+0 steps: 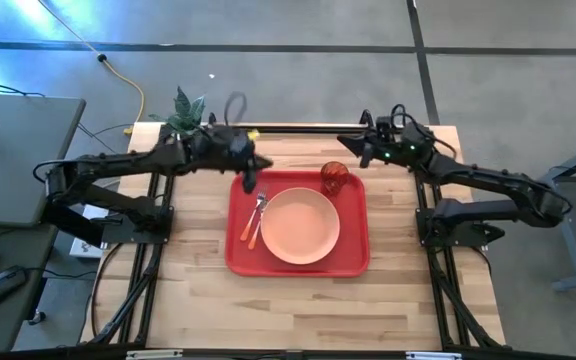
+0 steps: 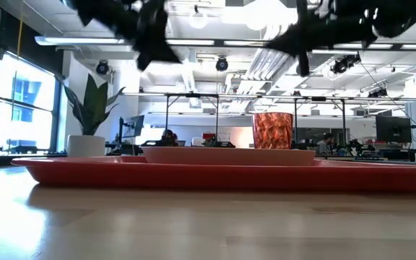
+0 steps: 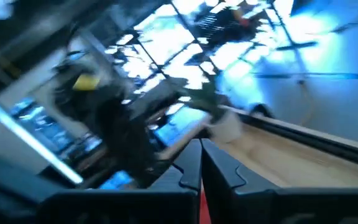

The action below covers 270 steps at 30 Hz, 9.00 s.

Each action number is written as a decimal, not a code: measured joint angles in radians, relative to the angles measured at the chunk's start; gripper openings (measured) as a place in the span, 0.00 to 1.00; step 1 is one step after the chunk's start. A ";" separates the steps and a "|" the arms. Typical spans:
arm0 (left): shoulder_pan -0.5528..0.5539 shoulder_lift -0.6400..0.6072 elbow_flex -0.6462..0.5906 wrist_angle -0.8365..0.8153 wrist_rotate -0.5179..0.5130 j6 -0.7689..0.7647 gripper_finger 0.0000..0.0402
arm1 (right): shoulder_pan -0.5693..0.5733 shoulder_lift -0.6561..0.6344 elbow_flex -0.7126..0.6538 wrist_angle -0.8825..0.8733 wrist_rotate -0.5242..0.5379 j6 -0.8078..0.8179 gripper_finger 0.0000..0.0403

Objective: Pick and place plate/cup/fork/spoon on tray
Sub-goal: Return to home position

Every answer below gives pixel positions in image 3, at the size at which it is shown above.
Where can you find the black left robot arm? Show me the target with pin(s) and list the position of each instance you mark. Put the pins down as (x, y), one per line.
(120, 133)

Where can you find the white plant pot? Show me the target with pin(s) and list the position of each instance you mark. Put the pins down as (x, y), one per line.
(227, 127)

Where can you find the green leafy plant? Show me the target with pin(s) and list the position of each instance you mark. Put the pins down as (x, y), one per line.
(207, 96)

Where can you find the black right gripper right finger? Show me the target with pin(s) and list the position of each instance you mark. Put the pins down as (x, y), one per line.
(222, 174)

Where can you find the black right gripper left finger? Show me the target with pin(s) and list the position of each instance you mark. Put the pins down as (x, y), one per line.
(185, 168)

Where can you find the silver aluminium frame bar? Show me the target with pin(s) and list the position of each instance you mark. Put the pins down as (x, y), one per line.
(26, 137)

